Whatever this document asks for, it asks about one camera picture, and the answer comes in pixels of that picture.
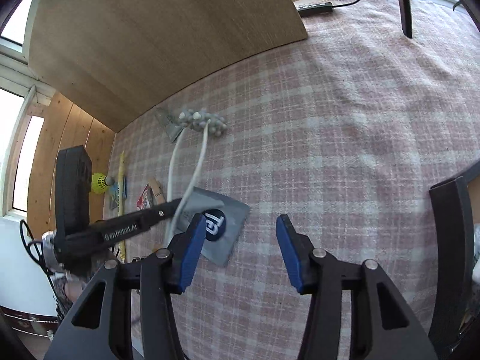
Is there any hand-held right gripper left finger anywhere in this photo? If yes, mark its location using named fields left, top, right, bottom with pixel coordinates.
left=43, top=213, right=209, bottom=360

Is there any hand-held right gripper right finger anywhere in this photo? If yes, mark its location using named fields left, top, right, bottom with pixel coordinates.
left=275, top=214, right=439, bottom=360

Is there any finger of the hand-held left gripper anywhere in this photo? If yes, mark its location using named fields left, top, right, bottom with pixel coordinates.
left=139, top=198, right=184, bottom=229

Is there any yellow plastic shuttlecock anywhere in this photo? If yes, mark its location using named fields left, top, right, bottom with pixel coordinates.
left=90, top=172, right=115, bottom=196

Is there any grey packet with dark label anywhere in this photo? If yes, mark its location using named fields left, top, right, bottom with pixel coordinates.
left=174, top=185, right=251, bottom=268

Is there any white cable with grey beads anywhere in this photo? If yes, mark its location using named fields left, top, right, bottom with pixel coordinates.
left=164, top=108, right=228, bottom=246

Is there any black tray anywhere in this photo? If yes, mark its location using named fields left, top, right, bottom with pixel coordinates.
left=428, top=175, right=480, bottom=349

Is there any person's left hand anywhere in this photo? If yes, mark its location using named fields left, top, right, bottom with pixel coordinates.
left=56, top=259, right=100, bottom=304

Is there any red and white creamer sachet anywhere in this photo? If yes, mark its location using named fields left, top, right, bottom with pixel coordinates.
left=135, top=183, right=154, bottom=211

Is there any wooden clothespin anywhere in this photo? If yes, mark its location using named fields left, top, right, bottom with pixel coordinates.
left=147, top=179, right=166, bottom=206

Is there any blue printed card packet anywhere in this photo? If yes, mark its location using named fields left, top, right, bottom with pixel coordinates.
left=109, top=175, right=128, bottom=211

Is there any long yellow stick packet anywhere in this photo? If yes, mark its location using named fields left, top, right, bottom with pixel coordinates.
left=117, top=151, right=128, bottom=263

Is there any clear plastic wrapper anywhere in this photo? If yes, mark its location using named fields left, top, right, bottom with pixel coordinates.
left=155, top=107, right=186, bottom=143

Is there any white round container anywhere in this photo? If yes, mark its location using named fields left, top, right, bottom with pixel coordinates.
left=0, top=217, right=59, bottom=319

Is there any pink plaid table cloth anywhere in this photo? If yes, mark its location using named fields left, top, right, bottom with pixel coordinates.
left=103, top=0, right=480, bottom=360

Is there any large wooden board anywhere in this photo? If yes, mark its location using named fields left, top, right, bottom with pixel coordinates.
left=28, top=0, right=309, bottom=134

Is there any black power strip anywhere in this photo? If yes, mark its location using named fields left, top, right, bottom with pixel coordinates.
left=293, top=1, right=335, bottom=17

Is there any thin black cable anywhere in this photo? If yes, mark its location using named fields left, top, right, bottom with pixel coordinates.
left=19, top=219, right=57, bottom=282

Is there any wooden wall panel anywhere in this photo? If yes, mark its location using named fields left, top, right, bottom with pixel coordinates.
left=26, top=90, right=115, bottom=229

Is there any white window frame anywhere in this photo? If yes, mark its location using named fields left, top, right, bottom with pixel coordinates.
left=0, top=0, right=49, bottom=218

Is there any black camera tripod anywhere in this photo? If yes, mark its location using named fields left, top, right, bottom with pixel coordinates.
left=392, top=0, right=413, bottom=39

